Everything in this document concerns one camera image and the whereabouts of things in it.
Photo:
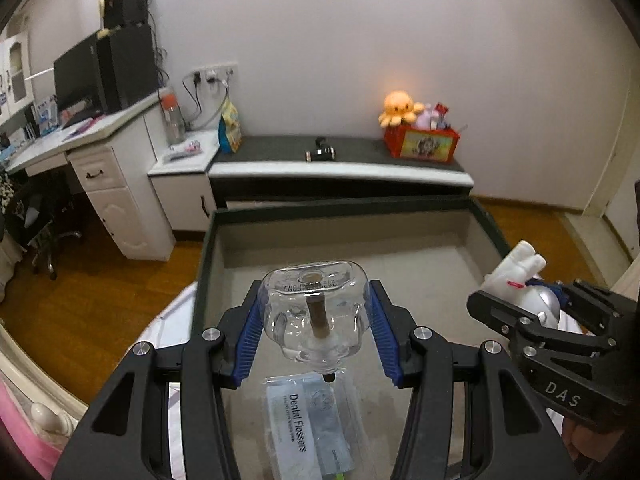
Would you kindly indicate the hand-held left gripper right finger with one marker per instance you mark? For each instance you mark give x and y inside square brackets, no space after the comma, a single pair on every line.
[383,332]

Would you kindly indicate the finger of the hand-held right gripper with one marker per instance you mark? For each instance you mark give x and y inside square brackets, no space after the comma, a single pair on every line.
[500,312]
[592,300]

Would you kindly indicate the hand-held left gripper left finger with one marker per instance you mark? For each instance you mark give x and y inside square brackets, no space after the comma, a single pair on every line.
[249,332]

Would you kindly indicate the clear glass corked bottle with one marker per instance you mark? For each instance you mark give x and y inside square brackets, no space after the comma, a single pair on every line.
[290,300]

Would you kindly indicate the pink box with dark rim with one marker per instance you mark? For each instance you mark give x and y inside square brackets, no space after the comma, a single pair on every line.
[350,245]

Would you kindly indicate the person's right hand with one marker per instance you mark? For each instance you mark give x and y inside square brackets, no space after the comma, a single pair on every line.
[580,440]

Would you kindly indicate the white striped bed sheet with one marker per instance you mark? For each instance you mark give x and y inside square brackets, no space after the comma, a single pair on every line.
[165,320]

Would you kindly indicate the clear floss pick packet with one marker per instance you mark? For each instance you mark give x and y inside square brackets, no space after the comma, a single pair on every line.
[310,425]

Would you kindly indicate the white side cabinet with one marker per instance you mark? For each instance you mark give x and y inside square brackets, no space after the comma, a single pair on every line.
[180,195]

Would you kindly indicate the dark-topped window bench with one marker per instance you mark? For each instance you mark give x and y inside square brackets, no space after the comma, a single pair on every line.
[360,170]

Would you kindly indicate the red storage box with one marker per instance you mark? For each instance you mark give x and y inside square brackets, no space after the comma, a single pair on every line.
[425,145]

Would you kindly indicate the small black dumbbell-shaped object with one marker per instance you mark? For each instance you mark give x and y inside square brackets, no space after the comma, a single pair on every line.
[320,152]

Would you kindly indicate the pink packet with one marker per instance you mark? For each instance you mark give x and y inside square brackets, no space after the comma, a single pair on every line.
[185,150]

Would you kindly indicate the blue yellow snack bag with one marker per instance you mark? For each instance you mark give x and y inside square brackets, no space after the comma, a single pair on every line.
[230,130]

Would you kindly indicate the white desk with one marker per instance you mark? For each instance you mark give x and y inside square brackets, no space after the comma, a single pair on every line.
[115,175]

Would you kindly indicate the purple plush toy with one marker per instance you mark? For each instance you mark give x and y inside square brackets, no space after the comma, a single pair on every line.
[426,119]

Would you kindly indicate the small red card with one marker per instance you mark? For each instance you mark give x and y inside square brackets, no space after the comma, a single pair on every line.
[441,111]

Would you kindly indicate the cream bed footboard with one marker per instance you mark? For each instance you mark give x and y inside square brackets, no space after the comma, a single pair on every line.
[35,385]

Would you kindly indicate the orange-lidded clear bottle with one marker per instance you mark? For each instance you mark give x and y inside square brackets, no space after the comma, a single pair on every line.
[173,120]

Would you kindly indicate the orange octopus plush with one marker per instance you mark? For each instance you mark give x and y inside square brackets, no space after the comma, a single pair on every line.
[399,107]

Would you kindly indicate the black office chair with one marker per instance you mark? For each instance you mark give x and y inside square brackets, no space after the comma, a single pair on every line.
[47,230]

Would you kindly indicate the pink blanket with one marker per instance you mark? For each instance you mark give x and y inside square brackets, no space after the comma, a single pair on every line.
[25,435]

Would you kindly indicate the blue white boxes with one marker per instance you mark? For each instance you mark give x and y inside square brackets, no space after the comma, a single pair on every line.
[44,115]

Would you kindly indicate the black computer monitor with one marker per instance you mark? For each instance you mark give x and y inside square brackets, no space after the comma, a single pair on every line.
[75,75]

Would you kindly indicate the black speaker box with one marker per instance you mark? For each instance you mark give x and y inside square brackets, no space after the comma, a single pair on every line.
[125,7]

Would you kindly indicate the white glass-door cabinet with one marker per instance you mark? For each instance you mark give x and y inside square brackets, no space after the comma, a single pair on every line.
[15,70]

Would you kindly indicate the white door frame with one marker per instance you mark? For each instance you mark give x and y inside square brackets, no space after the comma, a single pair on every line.
[612,160]

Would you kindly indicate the white wall socket strip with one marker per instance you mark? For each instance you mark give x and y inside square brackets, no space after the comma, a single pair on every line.
[215,72]

